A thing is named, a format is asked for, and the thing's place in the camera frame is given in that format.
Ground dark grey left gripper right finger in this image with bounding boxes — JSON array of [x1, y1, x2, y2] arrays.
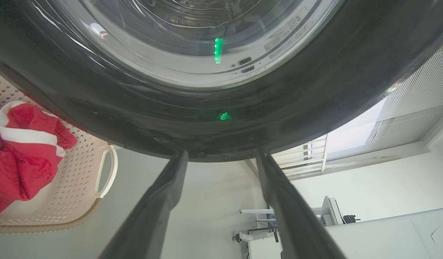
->
[[256, 149, 348, 259]]

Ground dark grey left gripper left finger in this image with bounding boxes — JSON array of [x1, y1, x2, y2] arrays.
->
[[99, 150, 189, 259]]

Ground washing machine door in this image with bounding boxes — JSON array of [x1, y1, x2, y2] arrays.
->
[[0, 0, 443, 162]]

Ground red and white garment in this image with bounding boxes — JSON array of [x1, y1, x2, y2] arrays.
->
[[0, 101, 78, 221]]

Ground cream perforated laundry basket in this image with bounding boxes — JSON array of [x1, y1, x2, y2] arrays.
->
[[0, 67, 118, 234]]

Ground steel perforated washer drum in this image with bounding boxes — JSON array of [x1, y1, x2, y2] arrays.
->
[[81, 0, 315, 54]]

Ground white table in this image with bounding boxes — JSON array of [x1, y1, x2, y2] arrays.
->
[[239, 196, 344, 226]]

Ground white low partition panel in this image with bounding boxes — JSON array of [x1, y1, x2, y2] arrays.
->
[[248, 207, 443, 259]]

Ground white window blinds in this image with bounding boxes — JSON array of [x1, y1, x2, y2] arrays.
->
[[326, 40, 443, 160]]

